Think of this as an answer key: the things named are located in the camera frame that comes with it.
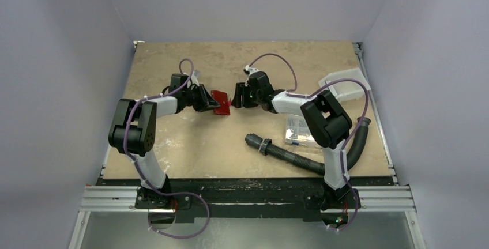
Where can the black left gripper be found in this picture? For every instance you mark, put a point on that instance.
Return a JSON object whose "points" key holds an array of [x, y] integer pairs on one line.
{"points": [[206, 101]]}

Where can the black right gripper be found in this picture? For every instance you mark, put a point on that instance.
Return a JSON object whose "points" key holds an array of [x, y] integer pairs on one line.
{"points": [[244, 95]]}

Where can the red leather card holder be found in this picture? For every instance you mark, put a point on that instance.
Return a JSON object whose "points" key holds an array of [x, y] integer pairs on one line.
{"points": [[224, 103]]}

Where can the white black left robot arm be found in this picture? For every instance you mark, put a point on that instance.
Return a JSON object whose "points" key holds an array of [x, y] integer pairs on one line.
{"points": [[133, 128]]}

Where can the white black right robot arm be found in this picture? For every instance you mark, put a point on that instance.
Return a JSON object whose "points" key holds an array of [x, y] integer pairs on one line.
{"points": [[327, 121]]}

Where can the clear plastic screw box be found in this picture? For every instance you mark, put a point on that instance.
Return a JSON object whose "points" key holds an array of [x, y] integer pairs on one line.
{"points": [[297, 132]]}

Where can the white plastic tray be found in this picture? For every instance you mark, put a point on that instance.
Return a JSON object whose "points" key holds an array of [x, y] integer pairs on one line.
{"points": [[346, 90]]}

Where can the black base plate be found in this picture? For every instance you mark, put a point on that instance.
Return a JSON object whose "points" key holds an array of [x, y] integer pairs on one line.
{"points": [[181, 187]]}

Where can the aluminium frame rail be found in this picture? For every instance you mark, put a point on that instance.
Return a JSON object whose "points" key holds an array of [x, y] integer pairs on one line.
{"points": [[127, 199]]}

